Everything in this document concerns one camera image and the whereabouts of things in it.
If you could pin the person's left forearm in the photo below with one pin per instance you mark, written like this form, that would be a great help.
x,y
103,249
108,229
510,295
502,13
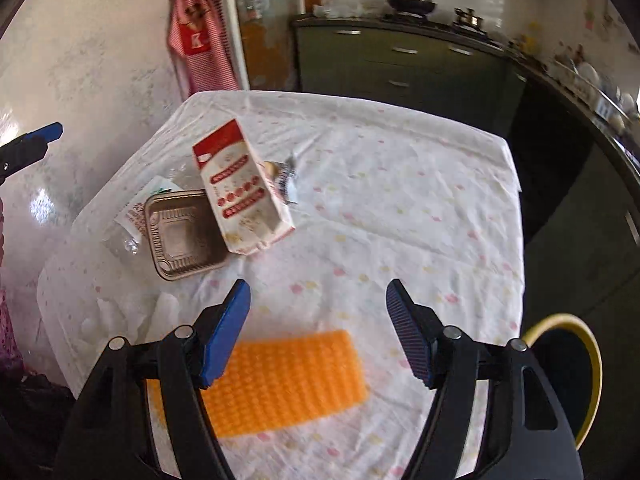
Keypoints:
x,y
6,325

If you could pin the black wok with lid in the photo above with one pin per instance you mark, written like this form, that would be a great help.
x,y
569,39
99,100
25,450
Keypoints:
x,y
410,1

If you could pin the black gas stove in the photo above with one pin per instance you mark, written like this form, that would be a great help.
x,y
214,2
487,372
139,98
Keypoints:
x,y
440,24

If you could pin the clear plastic bag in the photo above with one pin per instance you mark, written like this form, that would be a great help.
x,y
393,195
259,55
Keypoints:
x,y
340,10

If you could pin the small steel pot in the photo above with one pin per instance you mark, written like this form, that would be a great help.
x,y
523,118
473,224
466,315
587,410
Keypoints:
x,y
467,17

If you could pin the green kitchen base cabinets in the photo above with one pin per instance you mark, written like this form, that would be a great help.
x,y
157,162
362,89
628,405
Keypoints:
x,y
375,65

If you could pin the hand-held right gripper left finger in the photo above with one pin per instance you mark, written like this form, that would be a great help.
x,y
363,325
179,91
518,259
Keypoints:
x,y
225,340

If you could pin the white paper towel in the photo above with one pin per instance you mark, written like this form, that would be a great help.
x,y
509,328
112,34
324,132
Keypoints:
x,y
115,315

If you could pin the clear plastic water bottle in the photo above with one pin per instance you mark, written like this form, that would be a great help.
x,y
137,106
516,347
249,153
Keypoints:
x,y
127,220

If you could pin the red and white carton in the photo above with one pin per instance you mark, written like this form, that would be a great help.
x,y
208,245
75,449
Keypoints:
x,y
240,195

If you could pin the silver foil wrapper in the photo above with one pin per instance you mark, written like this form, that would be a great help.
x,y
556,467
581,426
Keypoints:
x,y
285,180

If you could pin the red checked apron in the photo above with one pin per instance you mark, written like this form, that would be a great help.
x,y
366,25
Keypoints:
x,y
200,40

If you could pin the white dotted tablecloth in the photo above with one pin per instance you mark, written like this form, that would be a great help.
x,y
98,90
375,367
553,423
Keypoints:
x,y
390,200

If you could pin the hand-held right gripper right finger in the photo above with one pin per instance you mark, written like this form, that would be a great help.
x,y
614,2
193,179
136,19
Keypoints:
x,y
407,340

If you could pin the black bin with yellow rim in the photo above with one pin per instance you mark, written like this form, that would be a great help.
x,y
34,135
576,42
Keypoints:
x,y
560,365

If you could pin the white dish rack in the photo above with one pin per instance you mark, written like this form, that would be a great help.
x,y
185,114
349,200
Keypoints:
x,y
590,87

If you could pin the glass sliding door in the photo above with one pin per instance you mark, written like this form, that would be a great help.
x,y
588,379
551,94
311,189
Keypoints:
x,y
270,25

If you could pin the brown plastic tray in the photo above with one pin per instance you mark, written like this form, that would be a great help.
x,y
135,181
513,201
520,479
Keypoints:
x,y
180,240

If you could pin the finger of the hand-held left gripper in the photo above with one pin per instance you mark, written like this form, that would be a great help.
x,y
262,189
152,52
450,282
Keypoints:
x,y
42,134

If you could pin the orange sponge cloth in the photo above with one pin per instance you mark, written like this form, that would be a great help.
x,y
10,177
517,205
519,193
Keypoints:
x,y
290,385

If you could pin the black built-in appliance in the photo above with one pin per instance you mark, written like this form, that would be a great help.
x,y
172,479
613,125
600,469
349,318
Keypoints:
x,y
550,160

